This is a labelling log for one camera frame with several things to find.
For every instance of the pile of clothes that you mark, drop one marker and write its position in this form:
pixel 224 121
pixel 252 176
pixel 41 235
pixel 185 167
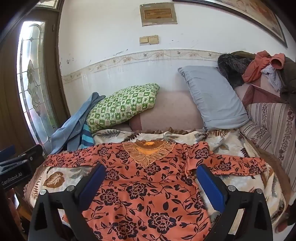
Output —
pixel 289 78

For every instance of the small wall plaque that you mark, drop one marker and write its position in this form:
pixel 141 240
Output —
pixel 158 14

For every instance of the grey blue pillow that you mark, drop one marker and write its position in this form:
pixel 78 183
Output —
pixel 215 99

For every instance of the green checkered pillow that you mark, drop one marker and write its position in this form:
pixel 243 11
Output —
pixel 120 106

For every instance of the orange floral blouse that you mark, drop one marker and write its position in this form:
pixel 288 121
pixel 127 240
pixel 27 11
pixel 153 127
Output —
pixel 143 197

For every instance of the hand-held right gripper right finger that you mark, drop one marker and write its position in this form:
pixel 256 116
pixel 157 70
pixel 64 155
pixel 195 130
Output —
pixel 211 187

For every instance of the blue cloth garment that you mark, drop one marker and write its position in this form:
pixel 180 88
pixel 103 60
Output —
pixel 69 129

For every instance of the dark furry garment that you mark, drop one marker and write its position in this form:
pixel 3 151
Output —
pixel 231 69

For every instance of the large framed wall picture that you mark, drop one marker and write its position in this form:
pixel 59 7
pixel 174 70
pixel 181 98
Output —
pixel 254 11

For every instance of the striped floral sofa cover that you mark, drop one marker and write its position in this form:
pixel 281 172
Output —
pixel 272 125

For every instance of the leaf print fleece blanket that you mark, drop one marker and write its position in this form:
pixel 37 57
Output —
pixel 222 143

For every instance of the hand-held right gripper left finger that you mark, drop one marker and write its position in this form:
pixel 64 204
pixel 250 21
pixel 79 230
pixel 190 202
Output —
pixel 92 183

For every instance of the wooden door with stained glass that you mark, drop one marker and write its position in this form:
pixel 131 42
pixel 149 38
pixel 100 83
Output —
pixel 9 92

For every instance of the orange garment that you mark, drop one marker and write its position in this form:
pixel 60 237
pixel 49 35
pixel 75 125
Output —
pixel 254 67

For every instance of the blue striped cloth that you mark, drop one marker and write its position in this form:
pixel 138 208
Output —
pixel 87 136

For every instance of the white grey garment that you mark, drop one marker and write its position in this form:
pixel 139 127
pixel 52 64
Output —
pixel 274 78

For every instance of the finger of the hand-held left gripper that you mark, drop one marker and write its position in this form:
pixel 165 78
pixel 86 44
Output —
pixel 30 153

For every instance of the pink sofa cushion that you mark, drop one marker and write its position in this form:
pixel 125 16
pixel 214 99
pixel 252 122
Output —
pixel 173 109

